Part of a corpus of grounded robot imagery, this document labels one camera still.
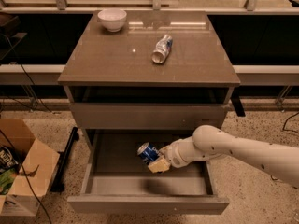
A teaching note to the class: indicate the green snack bag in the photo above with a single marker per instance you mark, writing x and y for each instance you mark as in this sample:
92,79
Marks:
6,180

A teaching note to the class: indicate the closed grey top drawer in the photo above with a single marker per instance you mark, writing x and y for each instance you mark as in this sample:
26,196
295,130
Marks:
147,117

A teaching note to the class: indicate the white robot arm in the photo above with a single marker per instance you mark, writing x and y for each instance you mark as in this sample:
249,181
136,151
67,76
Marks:
207,142

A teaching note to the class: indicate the silver crushed can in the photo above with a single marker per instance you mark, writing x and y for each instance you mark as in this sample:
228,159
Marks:
162,49

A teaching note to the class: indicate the grey drawer cabinet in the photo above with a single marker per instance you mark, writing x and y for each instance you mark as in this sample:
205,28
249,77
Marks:
116,68

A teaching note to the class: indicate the open grey middle drawer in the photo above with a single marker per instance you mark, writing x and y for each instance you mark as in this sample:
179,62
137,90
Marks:
117,181

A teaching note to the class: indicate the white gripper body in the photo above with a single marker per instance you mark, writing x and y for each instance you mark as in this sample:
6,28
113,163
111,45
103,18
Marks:
172,154

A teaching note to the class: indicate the brown cardboard box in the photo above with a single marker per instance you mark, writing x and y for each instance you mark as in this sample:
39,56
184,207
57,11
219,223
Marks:
38,163

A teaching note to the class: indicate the blue pepsi can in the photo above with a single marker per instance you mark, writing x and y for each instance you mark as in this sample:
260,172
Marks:
148,153

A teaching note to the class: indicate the dark snack bag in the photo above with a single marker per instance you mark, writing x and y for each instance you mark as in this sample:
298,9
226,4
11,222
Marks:
7,160

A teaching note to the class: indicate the black floor bar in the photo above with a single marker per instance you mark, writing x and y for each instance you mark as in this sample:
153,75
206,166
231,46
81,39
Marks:
58,184

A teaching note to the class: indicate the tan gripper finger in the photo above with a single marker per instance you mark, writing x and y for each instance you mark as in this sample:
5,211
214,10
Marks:
159,166

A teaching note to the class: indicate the white ceramic bowl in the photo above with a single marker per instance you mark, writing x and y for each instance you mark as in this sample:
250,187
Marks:
112,19

